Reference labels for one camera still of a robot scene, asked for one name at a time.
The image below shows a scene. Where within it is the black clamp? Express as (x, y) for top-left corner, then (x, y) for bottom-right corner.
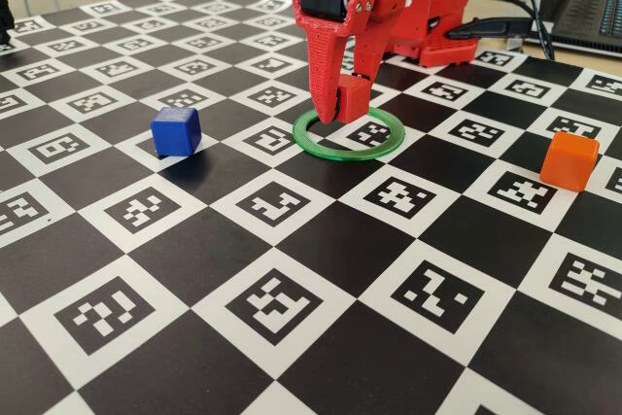
(446, 16), (536, 43)

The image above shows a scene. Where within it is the blue cube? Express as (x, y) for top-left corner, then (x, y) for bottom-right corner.
(150, 106), (203, 158)

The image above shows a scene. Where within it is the black white marker mat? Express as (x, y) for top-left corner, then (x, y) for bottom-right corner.
(0, 0), (622, 415)

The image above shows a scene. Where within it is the dark laptop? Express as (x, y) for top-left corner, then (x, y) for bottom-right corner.
(527, 0), (622, 59)

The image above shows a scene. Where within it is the black stand foot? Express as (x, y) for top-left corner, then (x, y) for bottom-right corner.
(0, 0), (16, 45)

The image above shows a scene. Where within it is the orange cube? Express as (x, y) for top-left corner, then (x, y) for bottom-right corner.
(539, 131), (601, 192)

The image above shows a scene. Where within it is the red robot base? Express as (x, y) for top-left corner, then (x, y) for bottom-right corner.
(383, 30), (480, 69)

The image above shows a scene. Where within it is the red cube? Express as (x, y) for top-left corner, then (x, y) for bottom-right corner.
(338, 73), (371, 124)

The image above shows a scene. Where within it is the green ring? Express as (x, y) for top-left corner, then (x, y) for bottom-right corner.
(292, 104), (406, 163)

